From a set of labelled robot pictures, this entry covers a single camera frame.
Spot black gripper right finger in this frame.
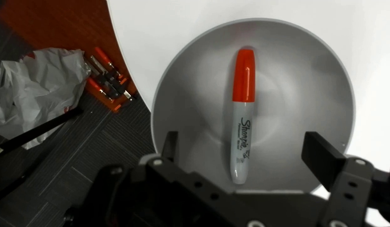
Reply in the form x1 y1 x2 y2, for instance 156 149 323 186
301 131 390 227

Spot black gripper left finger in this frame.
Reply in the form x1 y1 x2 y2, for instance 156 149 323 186
131 131 246 227

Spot red cap grey marker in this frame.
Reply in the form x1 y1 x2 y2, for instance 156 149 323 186
229 49 259 187

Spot grey bowl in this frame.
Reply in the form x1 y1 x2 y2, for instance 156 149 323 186
150 17 357 196

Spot orange black clamp tools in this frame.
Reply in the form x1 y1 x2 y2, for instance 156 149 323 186
83 46 136 115

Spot black tripod rod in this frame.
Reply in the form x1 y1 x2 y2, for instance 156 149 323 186
0 107 85 161

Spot white plastic bag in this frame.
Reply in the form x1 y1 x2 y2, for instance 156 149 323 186
0 47 89 152

